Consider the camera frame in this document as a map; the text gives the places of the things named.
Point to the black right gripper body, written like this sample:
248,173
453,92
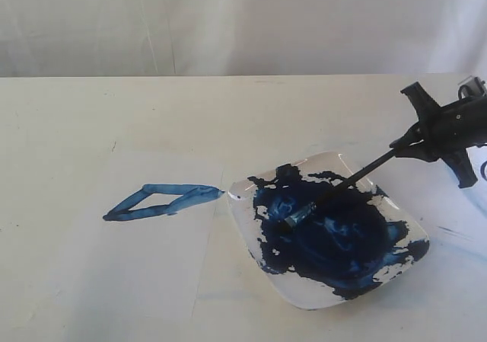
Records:
448,131

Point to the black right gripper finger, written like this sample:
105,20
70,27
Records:
425,106
461,166

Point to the black paintbrush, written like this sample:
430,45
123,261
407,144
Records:
289,223

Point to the white paper sheet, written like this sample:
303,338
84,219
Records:
144,267

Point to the white square paint plate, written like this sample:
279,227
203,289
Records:
363,241

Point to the white backdrop cloth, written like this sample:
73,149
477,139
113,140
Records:
241,37

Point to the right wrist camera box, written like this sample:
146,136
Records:
472,86

